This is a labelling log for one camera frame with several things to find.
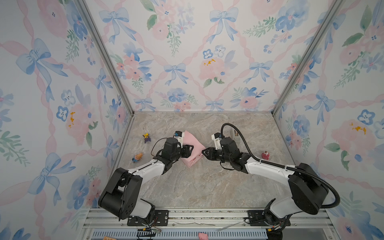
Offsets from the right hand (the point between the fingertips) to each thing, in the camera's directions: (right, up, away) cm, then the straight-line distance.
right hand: (203, 151), depth 84 cm
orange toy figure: (-40, -5, +8) cm, 41 cm away
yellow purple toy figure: (-38, +6, +19) cm, 43 cm away
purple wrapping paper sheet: (-3, -2, +5) cm, 6 cm away
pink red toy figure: (+39, -4, +8) cm, 40 cm away
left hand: (-7, +3, +4) cm, 8 cm away
